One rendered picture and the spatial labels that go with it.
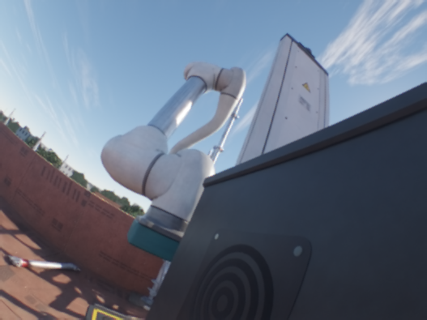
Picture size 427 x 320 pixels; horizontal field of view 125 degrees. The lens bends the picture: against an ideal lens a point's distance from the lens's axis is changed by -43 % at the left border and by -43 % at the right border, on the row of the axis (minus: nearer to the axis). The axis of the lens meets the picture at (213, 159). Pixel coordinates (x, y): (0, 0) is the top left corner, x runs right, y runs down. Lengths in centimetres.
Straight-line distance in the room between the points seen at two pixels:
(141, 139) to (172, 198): 22
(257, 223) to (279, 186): 3
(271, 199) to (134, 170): 47
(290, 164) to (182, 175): 40
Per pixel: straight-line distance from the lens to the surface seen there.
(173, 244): 51
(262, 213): 16
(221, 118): 92
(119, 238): 200
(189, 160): 55
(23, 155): 266
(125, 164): 59
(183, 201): 52
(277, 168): 18
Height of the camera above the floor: 73
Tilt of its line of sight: 25 degrees up
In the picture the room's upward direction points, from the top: 24 degrees clockwise
